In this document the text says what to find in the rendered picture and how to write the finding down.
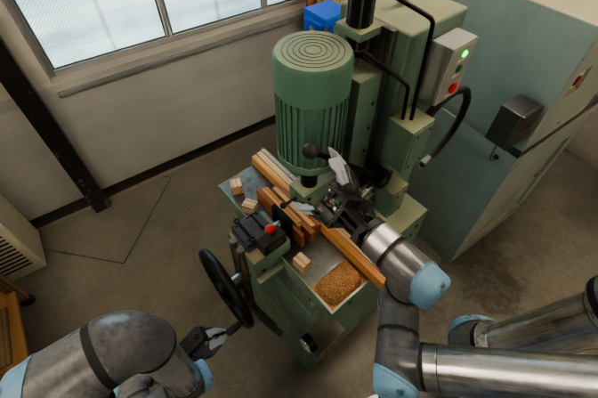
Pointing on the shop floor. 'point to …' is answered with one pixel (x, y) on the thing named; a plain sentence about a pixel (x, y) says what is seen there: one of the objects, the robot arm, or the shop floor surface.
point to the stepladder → (321, 16)
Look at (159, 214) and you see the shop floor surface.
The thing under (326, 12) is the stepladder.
